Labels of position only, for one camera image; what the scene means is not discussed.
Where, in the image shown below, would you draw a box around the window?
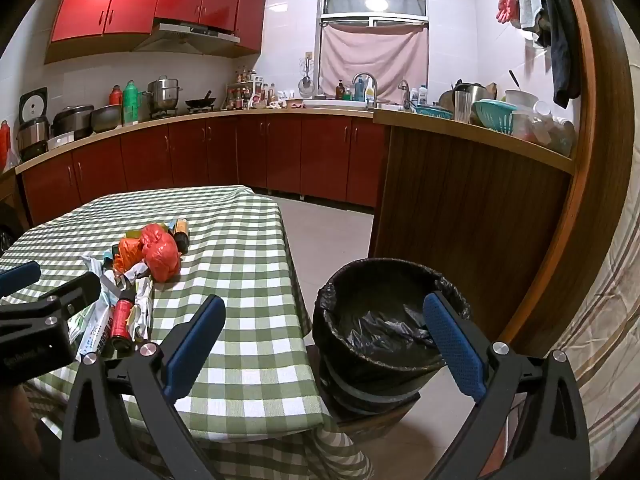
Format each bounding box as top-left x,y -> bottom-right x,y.
317,0 -> 431,28

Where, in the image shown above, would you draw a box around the range hood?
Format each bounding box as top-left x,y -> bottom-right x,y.
132,22 -> 241,53

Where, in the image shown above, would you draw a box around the silver rice cooker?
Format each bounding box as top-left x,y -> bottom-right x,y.
16,87 -> 51,161

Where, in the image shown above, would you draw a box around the red plastic bag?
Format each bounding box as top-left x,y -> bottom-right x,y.
137,224 -> 182,282

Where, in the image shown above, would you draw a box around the steel kettle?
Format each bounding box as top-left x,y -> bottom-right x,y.
440,82 -> 488,111

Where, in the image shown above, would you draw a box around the green thermos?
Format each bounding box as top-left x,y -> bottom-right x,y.
122,80 -> 141,126

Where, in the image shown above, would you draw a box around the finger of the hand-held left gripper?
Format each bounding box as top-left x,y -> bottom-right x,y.
0,272 -> 103,331
0,261 -> 42,299

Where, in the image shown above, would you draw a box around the green checked tablecloth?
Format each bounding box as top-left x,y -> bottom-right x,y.
0,185 -> 376,480

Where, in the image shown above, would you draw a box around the clear plastic containers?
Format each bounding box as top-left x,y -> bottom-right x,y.
512,110 -> 576,156

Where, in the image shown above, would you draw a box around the hanging strainer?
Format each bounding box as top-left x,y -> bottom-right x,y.
299,57 -> 315,96

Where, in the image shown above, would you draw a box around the red wall cabinets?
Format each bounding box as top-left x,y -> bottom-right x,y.
44,0 -> 271,65

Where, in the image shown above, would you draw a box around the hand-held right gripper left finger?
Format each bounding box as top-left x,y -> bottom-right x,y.
60,294 -> 227,480

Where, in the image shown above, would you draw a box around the wooden door frame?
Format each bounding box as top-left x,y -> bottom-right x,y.
500,0 -> 636,356

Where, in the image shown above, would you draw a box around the green and white wrapper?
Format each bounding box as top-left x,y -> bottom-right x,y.
131,277 -> 155,341

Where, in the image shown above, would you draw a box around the wooden bar counter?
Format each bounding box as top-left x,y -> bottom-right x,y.
367,110 -> 576,356

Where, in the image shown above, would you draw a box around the teal colander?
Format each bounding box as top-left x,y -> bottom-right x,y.
472,100 -> 521,136

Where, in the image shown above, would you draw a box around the red base cabinets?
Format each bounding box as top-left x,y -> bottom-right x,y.
15,112 -> 388,226

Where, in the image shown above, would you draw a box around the spice rack with bottles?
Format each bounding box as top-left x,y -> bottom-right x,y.
225,67 -> 266,110

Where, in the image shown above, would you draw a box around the pink curtain cloth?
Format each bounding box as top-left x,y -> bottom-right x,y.
320,22 -> 430,93

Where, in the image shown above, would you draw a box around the steel steamer pot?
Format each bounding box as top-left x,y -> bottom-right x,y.
145,76 -> 185,111

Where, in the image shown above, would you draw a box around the tall steel faucet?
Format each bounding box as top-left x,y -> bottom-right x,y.
352,72 -> 378,108

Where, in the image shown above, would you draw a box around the black trash bin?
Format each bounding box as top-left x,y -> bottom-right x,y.
312,258 -> 473,416

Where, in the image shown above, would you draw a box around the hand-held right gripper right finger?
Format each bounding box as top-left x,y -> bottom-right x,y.
422,291 -> 591,480

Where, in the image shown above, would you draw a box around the brown glass bottle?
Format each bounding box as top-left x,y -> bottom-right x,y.
173,218 -> 191,255

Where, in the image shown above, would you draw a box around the dark grey pot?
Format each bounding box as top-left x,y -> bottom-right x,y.
91,105 -> 123,133

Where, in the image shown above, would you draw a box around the black cooking pot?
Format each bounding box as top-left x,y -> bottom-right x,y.
51,105 -> 96,140

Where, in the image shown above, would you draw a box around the dark hanging garment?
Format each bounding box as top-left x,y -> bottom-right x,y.
532,0 -> 583,108

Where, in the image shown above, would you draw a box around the striped cloth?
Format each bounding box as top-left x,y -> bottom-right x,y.
550,240 -> 640,461

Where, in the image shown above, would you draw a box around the white bowl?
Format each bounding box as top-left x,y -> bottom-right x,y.
505,89 -> 538,108

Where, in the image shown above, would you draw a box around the white sink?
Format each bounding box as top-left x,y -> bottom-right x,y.
302,99 -> 371,110

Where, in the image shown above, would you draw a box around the red rubber gloves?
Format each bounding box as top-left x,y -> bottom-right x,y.
496,0 -> 521,28

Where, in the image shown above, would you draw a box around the white printed packet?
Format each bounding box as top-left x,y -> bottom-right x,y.
67,280 -> 118,361

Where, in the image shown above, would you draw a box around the orange plastic bag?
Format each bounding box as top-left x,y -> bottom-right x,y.
112,239 -> 148,273

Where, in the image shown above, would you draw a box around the red cylindrical can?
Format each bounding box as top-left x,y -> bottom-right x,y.
109,299 -> 135,353

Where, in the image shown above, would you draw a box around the person's left forearm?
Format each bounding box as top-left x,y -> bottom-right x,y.
0,385 -> 43,480

